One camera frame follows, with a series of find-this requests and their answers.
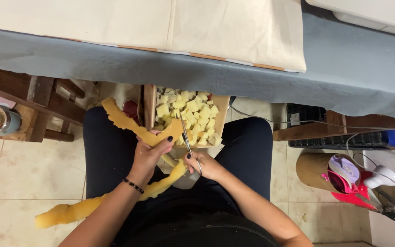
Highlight wooden stool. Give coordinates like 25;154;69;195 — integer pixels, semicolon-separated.
0;66;88;143

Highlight red shoe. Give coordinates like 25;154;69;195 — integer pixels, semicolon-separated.
122;100;140;123

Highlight wooden table beam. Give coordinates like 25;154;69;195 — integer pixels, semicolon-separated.
273;110;395;142

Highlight white hot glue gun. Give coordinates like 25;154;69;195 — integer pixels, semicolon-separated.
363;165;395;189

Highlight person's legs in dark trousers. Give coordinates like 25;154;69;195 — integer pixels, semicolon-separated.
83;106;280;247

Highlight cream fabric sheet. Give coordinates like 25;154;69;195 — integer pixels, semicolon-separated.
0;0;307;73

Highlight person's right hand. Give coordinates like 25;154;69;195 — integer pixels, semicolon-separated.
184;151;226;182

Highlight grey table cloth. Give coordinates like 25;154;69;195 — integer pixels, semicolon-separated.
0;12;395;121

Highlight person's left hand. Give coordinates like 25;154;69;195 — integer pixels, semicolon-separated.
128;129;174;186

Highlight white cable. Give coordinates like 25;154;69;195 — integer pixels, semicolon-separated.
230;105;395;199

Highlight brown cylindrical container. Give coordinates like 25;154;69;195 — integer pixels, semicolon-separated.
296;153;361;193

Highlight long yellow foam strip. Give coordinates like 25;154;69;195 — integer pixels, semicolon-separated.
35;97;188;229

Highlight metal scissors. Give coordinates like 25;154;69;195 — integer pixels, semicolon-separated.
166;113;203;176

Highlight black plastic crate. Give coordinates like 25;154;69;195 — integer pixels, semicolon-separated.
286;103;390;150

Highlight black handled scissors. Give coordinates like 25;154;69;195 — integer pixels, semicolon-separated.
355;190;395;223

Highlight cardboard box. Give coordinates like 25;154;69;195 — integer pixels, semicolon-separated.
139;84;231;149

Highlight pile of yellow foam cubes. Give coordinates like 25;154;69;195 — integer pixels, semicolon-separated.
154;86;223;147

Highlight red plastic tray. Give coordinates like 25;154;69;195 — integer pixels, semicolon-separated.
322;170;378;210

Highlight black bead bracelet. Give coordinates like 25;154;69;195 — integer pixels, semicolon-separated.
122;178;144;194

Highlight white appliance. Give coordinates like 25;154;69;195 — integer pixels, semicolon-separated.
304;0;395;39

